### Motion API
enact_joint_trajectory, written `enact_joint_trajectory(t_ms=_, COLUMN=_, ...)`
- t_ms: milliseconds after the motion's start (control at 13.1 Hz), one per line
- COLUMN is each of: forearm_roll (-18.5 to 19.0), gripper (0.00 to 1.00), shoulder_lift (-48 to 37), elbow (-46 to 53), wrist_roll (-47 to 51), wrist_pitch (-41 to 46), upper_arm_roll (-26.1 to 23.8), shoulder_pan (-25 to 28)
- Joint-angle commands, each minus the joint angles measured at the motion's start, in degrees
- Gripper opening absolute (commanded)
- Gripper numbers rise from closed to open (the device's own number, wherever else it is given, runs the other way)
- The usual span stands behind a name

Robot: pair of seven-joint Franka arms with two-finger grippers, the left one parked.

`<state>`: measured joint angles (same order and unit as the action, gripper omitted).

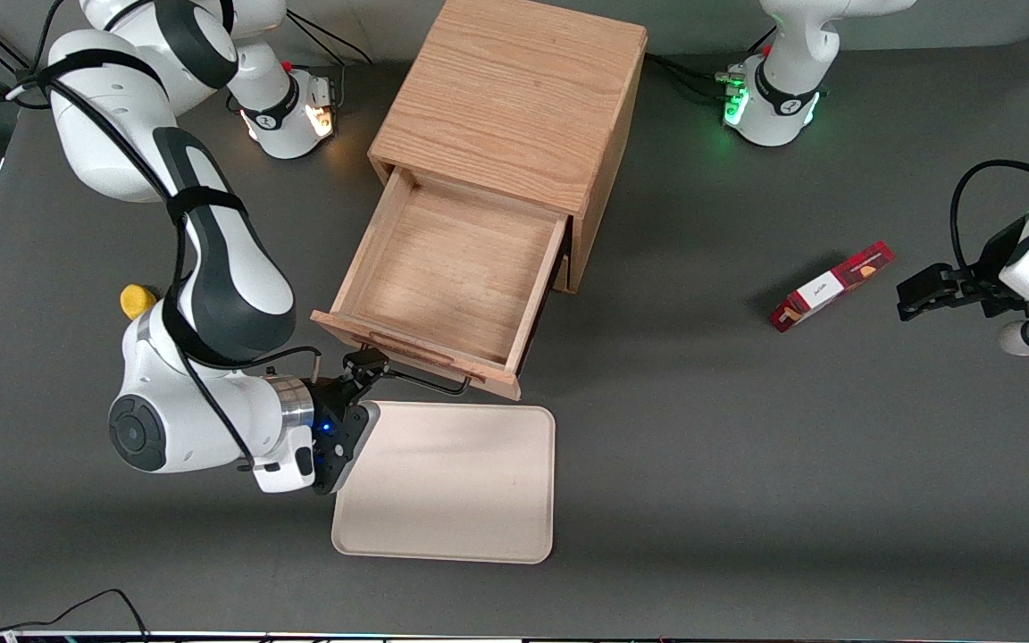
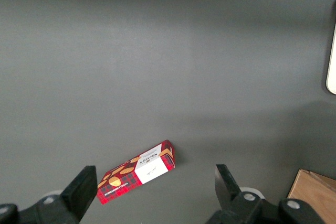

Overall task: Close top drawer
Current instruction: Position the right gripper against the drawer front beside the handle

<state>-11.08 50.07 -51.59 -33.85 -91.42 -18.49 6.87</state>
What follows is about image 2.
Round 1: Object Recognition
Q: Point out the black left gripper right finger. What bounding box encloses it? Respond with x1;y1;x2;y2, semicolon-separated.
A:
207;164;326;224

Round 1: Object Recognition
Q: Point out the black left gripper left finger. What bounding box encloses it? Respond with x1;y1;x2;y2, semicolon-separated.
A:
0;165;98;224

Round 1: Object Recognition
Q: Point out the wooden two-drawer cabinet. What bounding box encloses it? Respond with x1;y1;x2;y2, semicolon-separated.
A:
287;169;336;224

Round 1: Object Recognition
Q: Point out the red tartan shortbread box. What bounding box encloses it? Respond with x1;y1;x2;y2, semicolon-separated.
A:
97;140;176;206

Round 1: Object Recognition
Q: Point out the beige rectangular tray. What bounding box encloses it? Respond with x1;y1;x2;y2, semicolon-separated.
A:
325;21;336;95

